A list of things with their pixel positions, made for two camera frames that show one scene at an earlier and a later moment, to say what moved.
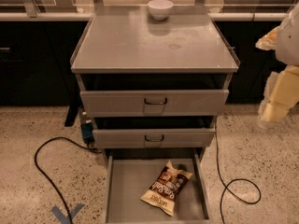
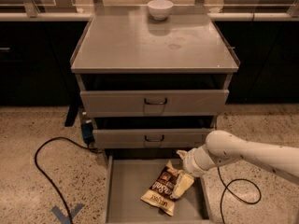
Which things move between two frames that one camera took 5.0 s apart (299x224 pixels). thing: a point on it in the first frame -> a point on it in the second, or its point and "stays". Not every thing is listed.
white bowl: [160, 8] stays
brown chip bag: [165, 188] stays
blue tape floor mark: [64, 219] stays
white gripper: [289, 44] -> [191, 163]
